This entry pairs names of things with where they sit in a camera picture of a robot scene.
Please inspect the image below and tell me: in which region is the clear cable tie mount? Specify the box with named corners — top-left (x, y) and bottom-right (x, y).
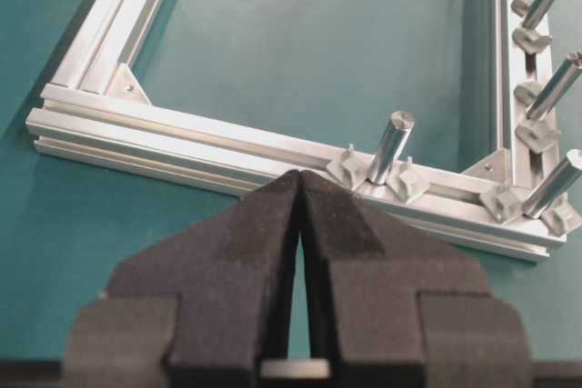
top-left (479, 184), bottom-right (523, 224)
top-left (326, 144), bottom-right (367, 191)
top-left (512, 26), bottom-right (553, 55)
top-left (514, 81), bottom-right (543, 106)
top-left (516, 119), bottom-right (561, 154)
top-left (510, 0), bottom-right (533, 17)
top-left (386, 156), bottom-right (430, 204)
top-left (541, 198), bottom-right (581, 236)

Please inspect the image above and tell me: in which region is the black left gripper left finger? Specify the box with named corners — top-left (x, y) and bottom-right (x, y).
top-left (63, 171), bottom-right (301, 387)

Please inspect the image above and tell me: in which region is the aluminium extrusion square frame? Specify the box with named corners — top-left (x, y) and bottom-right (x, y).
top-left (25, 0), bottom-right (572, 262)

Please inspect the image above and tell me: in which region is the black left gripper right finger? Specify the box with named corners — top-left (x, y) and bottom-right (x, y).
top-left (301, 171), bottom-right (532, 387)

